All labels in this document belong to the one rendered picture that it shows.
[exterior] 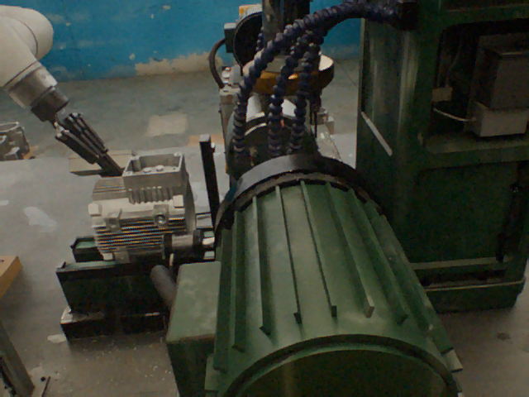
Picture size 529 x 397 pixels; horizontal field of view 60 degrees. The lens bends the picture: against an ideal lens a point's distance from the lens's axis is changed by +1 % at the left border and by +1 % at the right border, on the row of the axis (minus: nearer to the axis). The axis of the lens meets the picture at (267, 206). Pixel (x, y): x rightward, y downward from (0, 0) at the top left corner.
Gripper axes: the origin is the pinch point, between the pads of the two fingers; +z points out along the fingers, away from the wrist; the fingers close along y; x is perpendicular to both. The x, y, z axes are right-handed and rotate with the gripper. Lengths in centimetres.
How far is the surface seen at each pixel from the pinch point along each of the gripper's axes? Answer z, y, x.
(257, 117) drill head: 14.0, 15.1, -32.3
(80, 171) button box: -0.8, 15.2, 15.5
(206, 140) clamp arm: 1.1, -20.9, -28.6
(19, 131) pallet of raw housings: -13, 203, 139
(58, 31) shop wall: -67, 544, 208
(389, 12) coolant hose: 0, -24, -65
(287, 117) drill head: 18.3, 15.2, -38.7
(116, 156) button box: 1.9, 16.8, 5.4
